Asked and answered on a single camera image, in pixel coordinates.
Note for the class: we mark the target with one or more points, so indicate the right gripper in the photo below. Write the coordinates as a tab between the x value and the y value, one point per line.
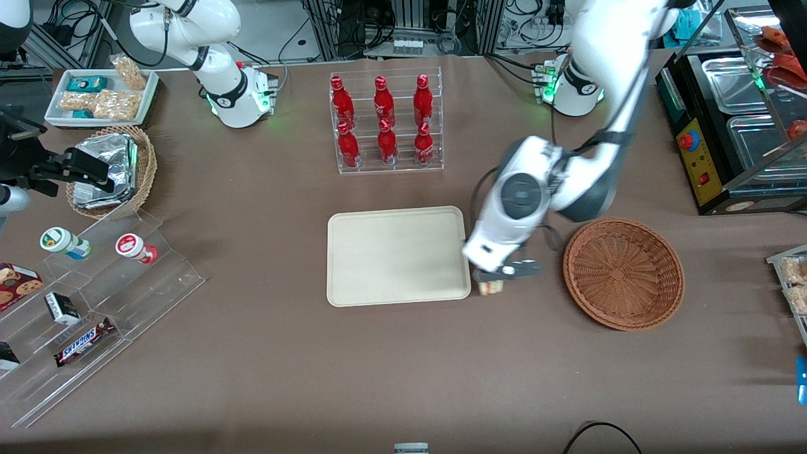
22	159

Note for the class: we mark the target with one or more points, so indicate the triangular sandwich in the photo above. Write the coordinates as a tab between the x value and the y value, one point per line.
491	289

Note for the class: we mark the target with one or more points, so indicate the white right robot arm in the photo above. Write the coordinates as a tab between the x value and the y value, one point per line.
214	38

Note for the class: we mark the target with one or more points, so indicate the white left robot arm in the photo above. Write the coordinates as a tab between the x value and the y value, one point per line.
605	50

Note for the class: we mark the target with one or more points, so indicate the oval tan wicker basket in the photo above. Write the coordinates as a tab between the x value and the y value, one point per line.
146	170

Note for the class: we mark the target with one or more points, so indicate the white rectangular snack tray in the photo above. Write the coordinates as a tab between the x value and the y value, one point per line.
57	94

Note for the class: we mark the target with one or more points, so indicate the beige plastic tray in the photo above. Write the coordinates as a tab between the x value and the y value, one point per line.
397	255

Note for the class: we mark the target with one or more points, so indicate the round brown wicker basket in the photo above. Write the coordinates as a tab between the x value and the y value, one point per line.
624	274

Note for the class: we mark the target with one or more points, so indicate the metal tray with snacks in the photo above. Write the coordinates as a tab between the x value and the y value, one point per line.
778	260

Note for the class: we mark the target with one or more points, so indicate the foil wrapped package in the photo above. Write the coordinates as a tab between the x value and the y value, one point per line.
94	198
107	154

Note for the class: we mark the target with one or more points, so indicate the teal snack box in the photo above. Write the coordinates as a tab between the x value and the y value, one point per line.
87	84
82	114

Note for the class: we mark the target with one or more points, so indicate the clear bag of nuts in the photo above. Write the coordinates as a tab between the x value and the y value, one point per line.
129	72
75	101
116	105

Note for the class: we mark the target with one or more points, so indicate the green lid yogurt bottle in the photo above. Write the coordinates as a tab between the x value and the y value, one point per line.
60	241

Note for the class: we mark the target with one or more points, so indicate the red lid yogurt bottle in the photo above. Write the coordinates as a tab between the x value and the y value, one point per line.
133	246

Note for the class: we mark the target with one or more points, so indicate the red cookie box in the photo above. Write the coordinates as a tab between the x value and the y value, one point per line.
16	285

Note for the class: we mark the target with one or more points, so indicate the small black white box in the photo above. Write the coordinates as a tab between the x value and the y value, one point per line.
62	309

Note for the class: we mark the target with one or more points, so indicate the clear acrylic stepped stand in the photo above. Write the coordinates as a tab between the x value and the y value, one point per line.
145	296

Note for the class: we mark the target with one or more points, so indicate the red cola bottle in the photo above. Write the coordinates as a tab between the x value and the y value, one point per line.
423	101
423	146
387	145
347	148
383	102
342	102

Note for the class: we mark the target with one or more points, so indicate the snickers chocolate bar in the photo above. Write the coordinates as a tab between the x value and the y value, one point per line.
84	342

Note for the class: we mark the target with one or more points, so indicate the black snack packet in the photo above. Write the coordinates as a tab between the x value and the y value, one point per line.
7	356

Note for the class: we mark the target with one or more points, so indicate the clear acrylic bottle rack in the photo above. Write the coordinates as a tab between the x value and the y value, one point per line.
403	79

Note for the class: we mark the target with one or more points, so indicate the black food warmer machine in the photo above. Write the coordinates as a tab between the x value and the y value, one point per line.
700	164

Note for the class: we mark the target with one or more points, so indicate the white power strip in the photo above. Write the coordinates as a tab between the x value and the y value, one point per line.
408	46

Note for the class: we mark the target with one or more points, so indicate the steel food pan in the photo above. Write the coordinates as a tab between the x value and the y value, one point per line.
731	82
756	148

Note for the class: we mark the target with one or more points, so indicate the clear bag of crackers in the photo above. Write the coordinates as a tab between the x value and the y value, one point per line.
794	271
799	299

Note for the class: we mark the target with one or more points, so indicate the teal plastic bag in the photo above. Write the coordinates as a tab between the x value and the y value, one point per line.
686	26

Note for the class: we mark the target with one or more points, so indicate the blue plastic object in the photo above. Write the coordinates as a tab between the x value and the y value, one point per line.
802	378

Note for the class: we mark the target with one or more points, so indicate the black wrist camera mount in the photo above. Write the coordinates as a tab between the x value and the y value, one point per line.
16	157

